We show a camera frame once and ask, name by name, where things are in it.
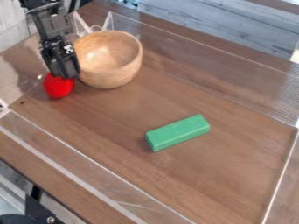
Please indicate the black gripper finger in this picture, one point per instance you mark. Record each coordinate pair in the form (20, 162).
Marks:
(50, 54)
(68, 61)

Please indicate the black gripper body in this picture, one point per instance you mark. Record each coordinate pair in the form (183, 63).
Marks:
(50, 17)

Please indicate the red felt strawberry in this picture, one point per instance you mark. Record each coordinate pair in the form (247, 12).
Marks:
(56, 86)

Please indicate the wooden bowl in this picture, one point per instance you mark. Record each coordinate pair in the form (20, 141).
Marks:
(110, 58)

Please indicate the green rectangular block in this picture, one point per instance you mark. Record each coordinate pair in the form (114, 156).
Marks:
(176, 132)

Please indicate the clear acrylic enclosure wall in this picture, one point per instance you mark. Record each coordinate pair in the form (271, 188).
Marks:
(80, 146)

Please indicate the black clamp mount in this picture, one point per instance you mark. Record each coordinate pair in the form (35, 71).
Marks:
(34, 213)

